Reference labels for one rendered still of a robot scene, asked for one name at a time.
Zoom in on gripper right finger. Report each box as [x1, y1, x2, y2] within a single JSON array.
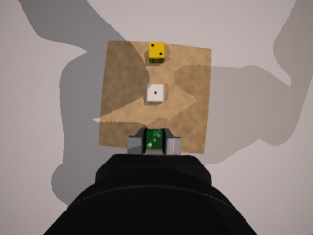
[[162, 128, 182, 155]]

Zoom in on white die with black pips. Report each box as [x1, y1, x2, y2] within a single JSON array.
[[147, 84, 164, 103]]

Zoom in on green die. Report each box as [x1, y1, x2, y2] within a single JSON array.
[[146, 129, 163, 149]]

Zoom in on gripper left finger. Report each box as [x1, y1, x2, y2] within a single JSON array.
[[127, 128, 147, 155]]

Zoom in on tan square mat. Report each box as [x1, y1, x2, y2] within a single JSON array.
[[99, 41, 211, 154]]

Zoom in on yellow die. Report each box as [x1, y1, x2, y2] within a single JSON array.
[[148, 42, 165, 63]]

